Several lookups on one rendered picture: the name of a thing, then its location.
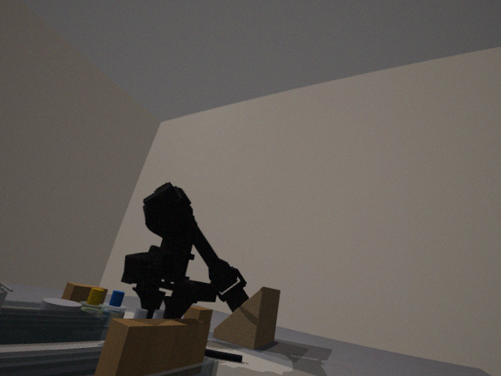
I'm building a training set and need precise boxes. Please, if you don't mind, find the black flat bar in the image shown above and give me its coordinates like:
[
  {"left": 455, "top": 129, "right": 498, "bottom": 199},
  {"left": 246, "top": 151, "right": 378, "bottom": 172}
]
[{"left": 204, "top": 349, "right": 242, "bottom": 363}]

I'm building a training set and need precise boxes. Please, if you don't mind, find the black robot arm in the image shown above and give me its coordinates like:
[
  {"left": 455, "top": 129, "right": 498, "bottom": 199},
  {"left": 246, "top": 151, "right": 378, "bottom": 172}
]
[{"left": 124, "top": 182, "right": 249, "bottom": 312}]

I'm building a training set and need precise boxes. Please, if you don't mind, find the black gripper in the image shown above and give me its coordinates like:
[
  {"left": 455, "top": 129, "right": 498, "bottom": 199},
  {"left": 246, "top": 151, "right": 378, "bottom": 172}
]
[{"left": 121, "top": 242, "right": 217, "bottom": 319}]

